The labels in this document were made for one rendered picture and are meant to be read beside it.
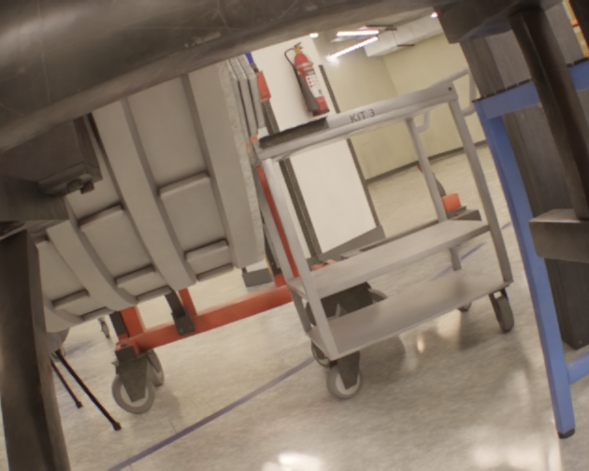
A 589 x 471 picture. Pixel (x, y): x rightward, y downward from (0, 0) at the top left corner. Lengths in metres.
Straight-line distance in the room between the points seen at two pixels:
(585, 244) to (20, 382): 0.38
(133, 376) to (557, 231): 2.05
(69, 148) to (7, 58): 0.45
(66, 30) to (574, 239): 0.27
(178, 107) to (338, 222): 3.84
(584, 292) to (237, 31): 1.37
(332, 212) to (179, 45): 4.35
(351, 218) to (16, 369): 4.28
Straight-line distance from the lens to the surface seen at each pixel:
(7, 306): 0.54
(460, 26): 0.38
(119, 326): 2.38
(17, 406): 0.48
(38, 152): 0.67
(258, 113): 0.85
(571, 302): 1.52
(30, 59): 0.22
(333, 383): 1.76
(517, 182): 1.04
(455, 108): 1.82
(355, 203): 4.75
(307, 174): 4.46
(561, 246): 0.38
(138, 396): 2.35
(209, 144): 0.80
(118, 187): 0.82
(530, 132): 1.46
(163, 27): 0.21
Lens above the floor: 0.56
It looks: 4 degrees down
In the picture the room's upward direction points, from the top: 19 degrees counter-clockwise
